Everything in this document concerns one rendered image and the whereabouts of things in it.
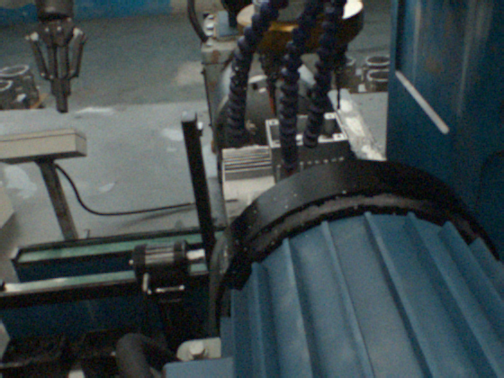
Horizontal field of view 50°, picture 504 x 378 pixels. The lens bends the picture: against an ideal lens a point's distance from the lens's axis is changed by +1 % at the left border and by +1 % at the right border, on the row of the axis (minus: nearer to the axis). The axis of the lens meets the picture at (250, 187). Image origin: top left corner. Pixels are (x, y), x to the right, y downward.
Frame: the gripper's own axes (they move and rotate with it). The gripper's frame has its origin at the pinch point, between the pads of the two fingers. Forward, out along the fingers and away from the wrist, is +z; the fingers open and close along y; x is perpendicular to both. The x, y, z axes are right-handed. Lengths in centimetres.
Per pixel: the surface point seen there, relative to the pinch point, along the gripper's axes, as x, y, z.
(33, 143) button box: -3.5, -5.1, 10.5
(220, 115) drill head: -6.2, 33.5, 9.5
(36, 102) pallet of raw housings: 209, -88, -64
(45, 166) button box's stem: 0.9, -4.8, 14.5
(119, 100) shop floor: 295, -57, -85
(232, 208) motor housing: -26, 35, 30
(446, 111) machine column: -37, 67, 20
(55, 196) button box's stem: 5.6, -4.9, 20.6
